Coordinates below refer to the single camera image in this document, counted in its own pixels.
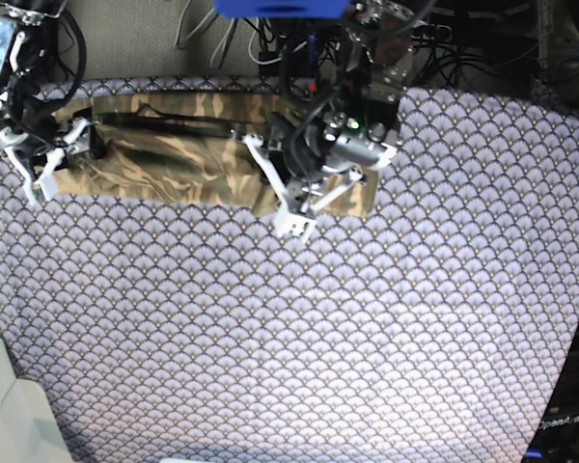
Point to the camouflage T-shirt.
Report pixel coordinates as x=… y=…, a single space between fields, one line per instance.
x=174 y=148

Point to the blue mount bracket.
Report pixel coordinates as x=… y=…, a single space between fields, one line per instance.
x=281 y=8

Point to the black OpenArm base box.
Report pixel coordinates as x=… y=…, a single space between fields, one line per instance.
x=557 y=436

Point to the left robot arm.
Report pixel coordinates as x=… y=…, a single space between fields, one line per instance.
x=342 y=65

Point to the purple fan-pattern tablecloth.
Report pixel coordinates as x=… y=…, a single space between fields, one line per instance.
x=434 y=329

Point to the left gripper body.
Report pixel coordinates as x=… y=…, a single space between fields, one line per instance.
x=327 y=147

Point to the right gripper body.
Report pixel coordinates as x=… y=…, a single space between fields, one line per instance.
x=33 y=118

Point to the light grey plastic furniture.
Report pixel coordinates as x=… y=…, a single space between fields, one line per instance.
x=28 y=429

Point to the blue clamp handle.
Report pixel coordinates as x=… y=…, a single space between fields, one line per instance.
x=312 y=55

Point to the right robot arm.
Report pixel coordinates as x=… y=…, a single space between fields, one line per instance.
x=24 y=47

